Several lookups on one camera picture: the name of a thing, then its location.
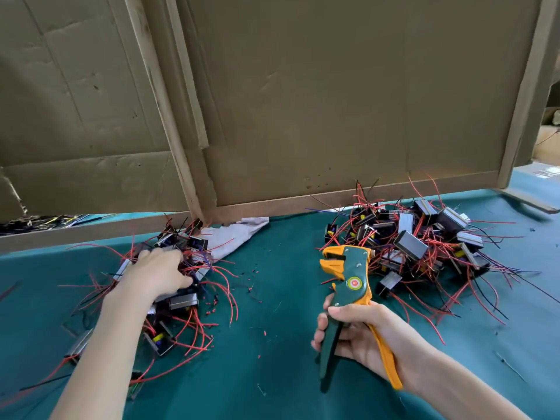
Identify wide wooden post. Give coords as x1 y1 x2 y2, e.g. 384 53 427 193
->
122 0 204 222

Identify long wooden bottom rail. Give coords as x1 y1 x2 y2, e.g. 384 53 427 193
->
210 170 502 224

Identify short wooden bottom rail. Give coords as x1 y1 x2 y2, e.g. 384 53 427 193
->
0 212 189 253

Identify brown cardboard box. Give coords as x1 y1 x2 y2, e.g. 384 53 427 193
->
535 122 560 167

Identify pile of wired transformers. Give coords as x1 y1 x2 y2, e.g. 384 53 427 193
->
319 174 560 347
0 214 239 399

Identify person's left forearm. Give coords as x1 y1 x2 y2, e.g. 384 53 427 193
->
50 297 154 420

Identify flat grey board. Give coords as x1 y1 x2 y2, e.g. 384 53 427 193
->
501 166 560 214

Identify person's right forearm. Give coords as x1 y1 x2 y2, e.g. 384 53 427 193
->
407 341 530 420

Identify smooth brown cardboard panel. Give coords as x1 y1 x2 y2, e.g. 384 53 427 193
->
179 0 544 207

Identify heap of black cables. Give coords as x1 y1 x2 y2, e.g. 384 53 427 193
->
0 214 102 235

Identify orange green wire strippers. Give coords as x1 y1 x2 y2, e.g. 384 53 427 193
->
318 244 404 393

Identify thin wooden strip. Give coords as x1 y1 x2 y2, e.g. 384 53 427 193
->
163 0 209 149

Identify person's left hand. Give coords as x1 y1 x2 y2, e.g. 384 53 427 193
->
109 247 194 313

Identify wooden corner post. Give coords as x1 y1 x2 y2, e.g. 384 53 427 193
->
497 0 560 189

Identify crumpled grey plastic bag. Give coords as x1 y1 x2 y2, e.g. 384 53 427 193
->
199 216 271 259

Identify creased brown cardboard panel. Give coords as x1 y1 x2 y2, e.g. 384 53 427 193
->
0 0 189 219

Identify person's right hand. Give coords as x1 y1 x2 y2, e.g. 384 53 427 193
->
310 295 430 382

